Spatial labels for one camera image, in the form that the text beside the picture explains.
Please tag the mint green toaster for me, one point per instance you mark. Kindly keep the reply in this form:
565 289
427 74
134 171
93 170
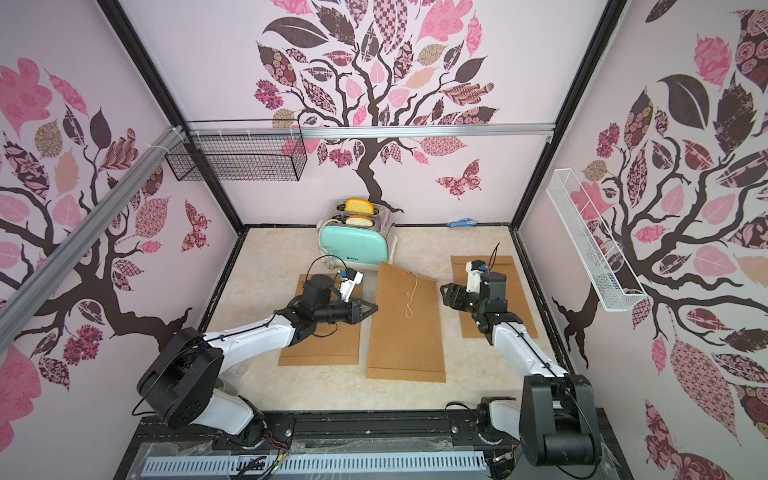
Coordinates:
364 247

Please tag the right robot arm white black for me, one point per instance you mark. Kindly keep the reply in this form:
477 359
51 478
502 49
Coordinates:
555 420

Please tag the white slotted cable duct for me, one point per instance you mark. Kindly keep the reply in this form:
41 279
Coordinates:
313 465

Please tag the black wire basket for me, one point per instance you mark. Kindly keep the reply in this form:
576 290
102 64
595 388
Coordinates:
263 152

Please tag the aluminium rail wall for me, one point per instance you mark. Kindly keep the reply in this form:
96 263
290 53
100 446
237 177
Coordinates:
32 294
409 131

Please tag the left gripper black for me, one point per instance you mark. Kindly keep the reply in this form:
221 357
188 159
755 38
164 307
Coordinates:
364 315

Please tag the aluminium rail back wall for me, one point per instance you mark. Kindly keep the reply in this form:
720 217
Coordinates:
409 131

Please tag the aluminium rail left wall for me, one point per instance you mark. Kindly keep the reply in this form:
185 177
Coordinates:
32 294

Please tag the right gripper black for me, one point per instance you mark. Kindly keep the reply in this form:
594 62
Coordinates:
461 298

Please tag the white wire shelf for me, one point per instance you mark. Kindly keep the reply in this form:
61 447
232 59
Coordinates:
578 205

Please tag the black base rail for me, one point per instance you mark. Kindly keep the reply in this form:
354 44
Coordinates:
449 430

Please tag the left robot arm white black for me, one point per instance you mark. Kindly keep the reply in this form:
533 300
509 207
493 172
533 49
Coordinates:
180 386

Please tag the brown file bag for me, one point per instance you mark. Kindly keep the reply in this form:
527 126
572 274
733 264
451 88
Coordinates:
406 338
335 344
515 294

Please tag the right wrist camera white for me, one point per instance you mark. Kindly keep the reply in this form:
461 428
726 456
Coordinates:
475 270

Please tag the front bread slice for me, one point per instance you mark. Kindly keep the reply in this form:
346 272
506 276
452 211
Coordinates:
359 221

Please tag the blue object by back wall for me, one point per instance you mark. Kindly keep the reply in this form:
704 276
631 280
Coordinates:
462 223

